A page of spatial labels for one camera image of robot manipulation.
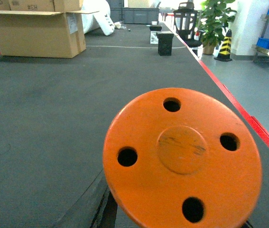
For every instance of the green potted plant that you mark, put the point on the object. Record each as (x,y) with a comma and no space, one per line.
(214,22)

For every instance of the black office chair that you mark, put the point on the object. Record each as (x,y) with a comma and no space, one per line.
(185,21)

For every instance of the large cardboard box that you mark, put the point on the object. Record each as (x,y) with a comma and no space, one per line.
(42,34)

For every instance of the yellow black striped cone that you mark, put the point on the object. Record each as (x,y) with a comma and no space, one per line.
(225,51)

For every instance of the white sign card holder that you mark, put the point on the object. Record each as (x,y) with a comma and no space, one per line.
(153,33)

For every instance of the black plastic block stand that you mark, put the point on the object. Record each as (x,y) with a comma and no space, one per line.
(165,40)

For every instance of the orange cylindrical cap 4680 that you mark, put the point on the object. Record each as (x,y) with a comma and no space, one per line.
(177,158)

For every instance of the white foam bag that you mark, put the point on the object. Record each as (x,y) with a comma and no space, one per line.
(101,19)

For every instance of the upper cardboard box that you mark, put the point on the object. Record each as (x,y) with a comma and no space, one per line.
(41,5)

